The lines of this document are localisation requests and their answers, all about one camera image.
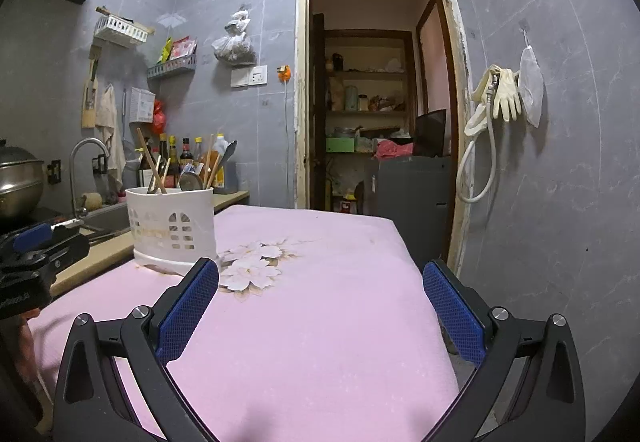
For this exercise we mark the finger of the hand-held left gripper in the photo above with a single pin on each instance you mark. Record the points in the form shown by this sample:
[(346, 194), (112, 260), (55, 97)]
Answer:
[(65, 249), (32, 237)]

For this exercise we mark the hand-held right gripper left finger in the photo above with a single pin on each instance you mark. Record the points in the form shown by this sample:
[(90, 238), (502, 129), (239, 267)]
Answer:
[(190, 312)]

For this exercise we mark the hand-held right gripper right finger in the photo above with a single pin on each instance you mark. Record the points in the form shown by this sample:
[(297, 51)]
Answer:
[(452, 314)]

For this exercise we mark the white plastic utensil basket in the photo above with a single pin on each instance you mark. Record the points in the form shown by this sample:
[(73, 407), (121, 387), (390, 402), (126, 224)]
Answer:
[(200, 222)]

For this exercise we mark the bunch of bamboo chopsticks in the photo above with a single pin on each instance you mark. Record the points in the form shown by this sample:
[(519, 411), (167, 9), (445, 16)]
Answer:
[(150, 162)]

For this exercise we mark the metal spoon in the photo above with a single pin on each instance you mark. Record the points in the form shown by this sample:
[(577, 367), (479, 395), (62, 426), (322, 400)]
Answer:
[(190, 181)]

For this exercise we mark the person's left hand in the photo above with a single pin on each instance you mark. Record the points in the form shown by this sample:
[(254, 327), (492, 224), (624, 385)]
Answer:
[(27, 337)]

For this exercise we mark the steel kitchen sink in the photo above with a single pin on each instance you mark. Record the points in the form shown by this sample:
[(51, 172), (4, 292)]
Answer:
[(107, 217)]

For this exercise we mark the steel steamer pot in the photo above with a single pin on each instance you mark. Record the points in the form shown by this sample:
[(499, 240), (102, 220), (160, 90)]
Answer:
[(17, 182)]

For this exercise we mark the steel sink faucet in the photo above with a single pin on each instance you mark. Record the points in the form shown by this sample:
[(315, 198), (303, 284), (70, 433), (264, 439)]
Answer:
[(75, 162)]

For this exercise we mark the grey cabinet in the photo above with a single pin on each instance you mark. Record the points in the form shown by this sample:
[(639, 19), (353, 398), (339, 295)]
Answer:
[(415, 212)]

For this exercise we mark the pink floral tablecloth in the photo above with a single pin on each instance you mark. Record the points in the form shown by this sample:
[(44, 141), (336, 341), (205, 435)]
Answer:
[(325, 297)]

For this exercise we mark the hanging dish cloth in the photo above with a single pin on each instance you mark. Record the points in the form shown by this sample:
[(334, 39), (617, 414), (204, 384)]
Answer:
[(109, 122)]

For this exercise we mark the bamboo cutting board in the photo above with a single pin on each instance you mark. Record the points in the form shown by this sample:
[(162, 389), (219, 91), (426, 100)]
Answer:
[(89, 110)]

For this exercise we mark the cooking oil jug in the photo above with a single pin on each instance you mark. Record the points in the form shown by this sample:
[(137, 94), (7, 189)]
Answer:
[(227, 172)]

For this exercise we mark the red and yellow bottle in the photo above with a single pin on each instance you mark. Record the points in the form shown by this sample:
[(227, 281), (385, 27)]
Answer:
[(347, 204)]

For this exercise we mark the small dark sauce bottle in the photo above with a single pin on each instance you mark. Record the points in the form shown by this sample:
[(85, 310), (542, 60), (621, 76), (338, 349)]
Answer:
[(186, 152)]

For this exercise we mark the red plastic bag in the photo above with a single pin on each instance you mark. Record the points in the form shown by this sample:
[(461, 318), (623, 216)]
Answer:
[(159, 120)]

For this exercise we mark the clear bottle with yellow cap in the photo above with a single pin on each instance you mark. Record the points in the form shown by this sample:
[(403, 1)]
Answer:
[(198, 150)]

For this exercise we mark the pink plastic bag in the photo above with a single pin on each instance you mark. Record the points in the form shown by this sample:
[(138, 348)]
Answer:
[(395, 150)]

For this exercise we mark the black monitor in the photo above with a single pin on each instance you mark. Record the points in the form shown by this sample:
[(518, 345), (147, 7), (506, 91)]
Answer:
[(431, 135)]

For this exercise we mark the green box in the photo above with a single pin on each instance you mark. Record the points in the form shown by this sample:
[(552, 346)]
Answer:
[(340, 145)]

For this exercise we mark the cream rubber glove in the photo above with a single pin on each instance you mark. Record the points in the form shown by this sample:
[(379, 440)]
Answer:
[(482, 87), (507, 95)]

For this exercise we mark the colourful snack packets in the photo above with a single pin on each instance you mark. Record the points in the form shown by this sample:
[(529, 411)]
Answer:
[(177, 50)]

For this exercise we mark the hanging clear plastic bag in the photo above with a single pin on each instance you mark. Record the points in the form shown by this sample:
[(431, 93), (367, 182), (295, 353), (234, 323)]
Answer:
[(531, 87)]

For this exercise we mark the wooden storage shelf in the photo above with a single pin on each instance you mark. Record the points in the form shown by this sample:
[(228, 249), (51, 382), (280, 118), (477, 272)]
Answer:
[(367, 72)]

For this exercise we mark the hanging clear bag of food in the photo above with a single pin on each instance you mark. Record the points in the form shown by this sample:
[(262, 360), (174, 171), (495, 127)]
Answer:
[(235, 45)]

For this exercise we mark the black wall socket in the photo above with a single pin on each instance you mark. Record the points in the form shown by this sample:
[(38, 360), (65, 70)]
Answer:
[(54, 171)]

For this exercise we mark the white wall box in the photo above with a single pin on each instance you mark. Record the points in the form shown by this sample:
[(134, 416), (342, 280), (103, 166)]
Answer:
[(142, 105)]

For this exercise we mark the grey wall shelf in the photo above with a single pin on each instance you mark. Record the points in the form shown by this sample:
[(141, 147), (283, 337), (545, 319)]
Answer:
[(172, 67)]

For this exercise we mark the white wall basket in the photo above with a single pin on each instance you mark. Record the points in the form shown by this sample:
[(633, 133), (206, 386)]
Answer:
[(122, 30)]

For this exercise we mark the wooden door frame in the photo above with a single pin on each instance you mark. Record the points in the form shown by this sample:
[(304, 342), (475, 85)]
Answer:
[(300, 97)]

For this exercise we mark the white wall switch panel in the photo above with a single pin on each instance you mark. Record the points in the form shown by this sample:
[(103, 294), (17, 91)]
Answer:
[(249, 76)]

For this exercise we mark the orange wall plug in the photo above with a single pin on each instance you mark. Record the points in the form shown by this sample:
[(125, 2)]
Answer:
[(284, 73)]

